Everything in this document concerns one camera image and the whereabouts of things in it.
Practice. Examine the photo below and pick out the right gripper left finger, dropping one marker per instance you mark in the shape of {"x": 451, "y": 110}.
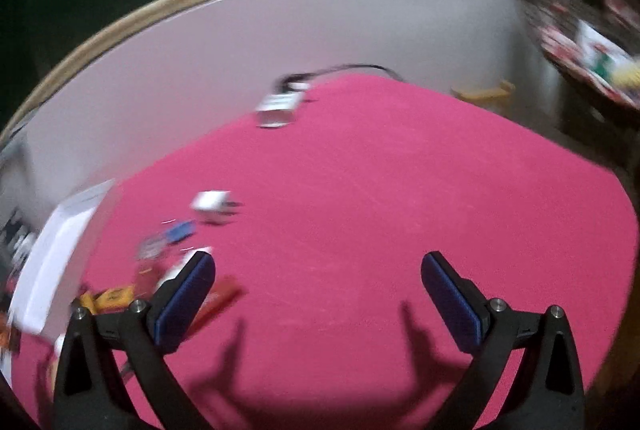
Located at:
{"x": 89, "y": 391}

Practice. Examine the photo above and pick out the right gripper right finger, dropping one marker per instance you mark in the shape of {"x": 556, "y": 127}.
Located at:
{"x": 547, "y": 391}

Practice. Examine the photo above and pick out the red cylindrical container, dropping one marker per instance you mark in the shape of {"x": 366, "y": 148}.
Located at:
{"x": 148, "y": 274}

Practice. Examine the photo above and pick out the long red lighter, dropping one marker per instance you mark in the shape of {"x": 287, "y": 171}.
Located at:
{"x": 223, "y": 294}

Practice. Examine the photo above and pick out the yellow lighter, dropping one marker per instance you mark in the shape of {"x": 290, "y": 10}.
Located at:
{"x": 107, "y": 301}

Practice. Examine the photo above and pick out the white shallow box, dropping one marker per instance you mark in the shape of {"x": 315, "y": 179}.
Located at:
{"x": 52, "y": 274}

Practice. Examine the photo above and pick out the blue binder clip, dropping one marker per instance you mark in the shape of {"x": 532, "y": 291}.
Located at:
{"x": 177, "y": 231}

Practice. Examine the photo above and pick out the white usb charger plug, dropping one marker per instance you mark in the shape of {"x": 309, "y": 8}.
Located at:
{"x": 214, "y": 206}

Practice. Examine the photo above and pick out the red table cloth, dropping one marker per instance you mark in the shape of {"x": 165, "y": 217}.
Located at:
{"x": 335, "y": 330}

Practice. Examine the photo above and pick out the white power strip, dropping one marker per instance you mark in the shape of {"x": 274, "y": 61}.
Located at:
{"x": 278, "y": 109}

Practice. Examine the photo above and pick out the patterned red cushion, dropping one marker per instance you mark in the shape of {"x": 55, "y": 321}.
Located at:
{"x": 602, "y": 52}

